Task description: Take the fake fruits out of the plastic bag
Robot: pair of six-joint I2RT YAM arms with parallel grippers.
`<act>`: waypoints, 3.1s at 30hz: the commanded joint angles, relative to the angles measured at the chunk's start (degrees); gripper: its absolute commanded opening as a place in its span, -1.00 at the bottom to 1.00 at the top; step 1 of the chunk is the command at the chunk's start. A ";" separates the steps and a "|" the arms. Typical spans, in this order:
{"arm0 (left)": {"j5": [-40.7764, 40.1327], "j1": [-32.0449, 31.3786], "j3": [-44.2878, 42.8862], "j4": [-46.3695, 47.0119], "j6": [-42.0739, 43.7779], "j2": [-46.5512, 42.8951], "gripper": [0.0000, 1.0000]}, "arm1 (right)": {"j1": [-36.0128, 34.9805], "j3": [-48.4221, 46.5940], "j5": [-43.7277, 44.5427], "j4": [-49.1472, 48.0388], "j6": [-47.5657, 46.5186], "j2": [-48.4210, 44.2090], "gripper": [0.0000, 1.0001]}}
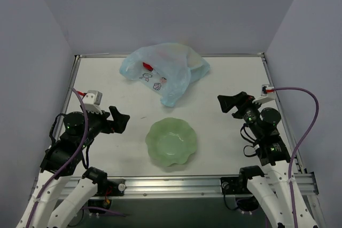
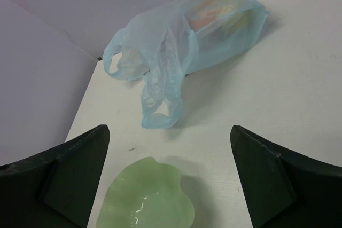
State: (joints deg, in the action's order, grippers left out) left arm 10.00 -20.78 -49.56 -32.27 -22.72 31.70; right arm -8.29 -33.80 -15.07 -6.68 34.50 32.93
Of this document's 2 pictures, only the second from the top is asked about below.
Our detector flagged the green flower-shaped glass bowl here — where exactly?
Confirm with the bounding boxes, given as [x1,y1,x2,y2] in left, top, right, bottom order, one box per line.
[96,157,195,228]

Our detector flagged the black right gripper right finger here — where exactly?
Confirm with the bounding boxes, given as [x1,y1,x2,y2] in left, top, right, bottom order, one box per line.
[230,125,341,227]

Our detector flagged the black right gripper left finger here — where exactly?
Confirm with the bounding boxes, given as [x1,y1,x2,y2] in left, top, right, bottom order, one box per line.
[1,124,110,227]

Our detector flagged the light blue plastic bag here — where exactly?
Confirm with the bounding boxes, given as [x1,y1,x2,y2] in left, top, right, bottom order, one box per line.
[103,0,268,129]

